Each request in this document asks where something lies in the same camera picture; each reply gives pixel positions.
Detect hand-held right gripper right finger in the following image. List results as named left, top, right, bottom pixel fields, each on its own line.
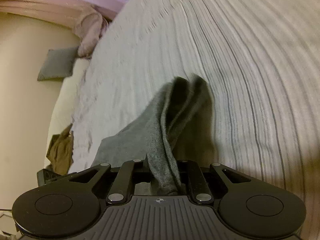
left=175, top=159, right=252, bottom=204

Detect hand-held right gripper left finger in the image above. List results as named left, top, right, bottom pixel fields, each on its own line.
left=69, top=159, right=152, bottom=205

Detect grey garment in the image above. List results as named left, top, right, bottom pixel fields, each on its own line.
left=92, top=74, right=215, bottom=198

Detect brown garment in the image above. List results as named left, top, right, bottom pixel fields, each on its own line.
left=45, top=124, right=74, bottom=175

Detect white padded headboard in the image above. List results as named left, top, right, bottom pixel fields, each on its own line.
left=46, top=57, right=92, bottom=160

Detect grey pillow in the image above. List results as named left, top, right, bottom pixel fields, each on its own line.
left=37, top=47, right=79, bottom=82

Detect striped bed blanket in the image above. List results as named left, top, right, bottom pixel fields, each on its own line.
left=46, top=0, right=320, bottom=205

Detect pink pillow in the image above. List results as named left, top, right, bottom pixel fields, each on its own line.
left=72, top=5, right=109, bottom=59

